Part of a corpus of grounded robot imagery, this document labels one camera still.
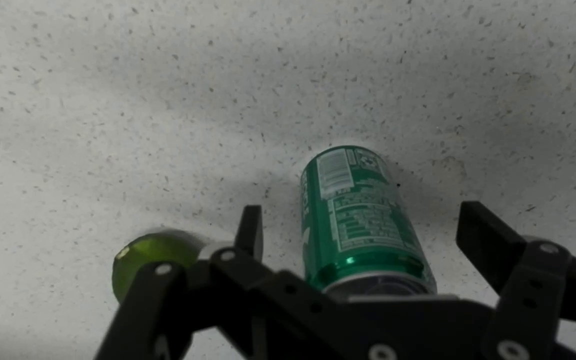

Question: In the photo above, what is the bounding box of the green sprite can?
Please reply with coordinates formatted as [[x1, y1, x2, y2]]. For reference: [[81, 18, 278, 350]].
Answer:
[[298, 144, 438, 300]]

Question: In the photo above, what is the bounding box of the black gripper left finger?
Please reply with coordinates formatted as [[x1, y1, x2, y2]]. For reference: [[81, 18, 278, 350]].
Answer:
[[93, 203, 383, 360]]

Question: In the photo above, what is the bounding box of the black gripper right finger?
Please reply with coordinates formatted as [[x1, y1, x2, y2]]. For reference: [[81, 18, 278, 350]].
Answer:
[[456, 197, 576, 360]]

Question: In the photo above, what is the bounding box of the green lime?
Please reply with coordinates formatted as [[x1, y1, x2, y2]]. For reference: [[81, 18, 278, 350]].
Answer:
[[109, 228, 211, 303]]

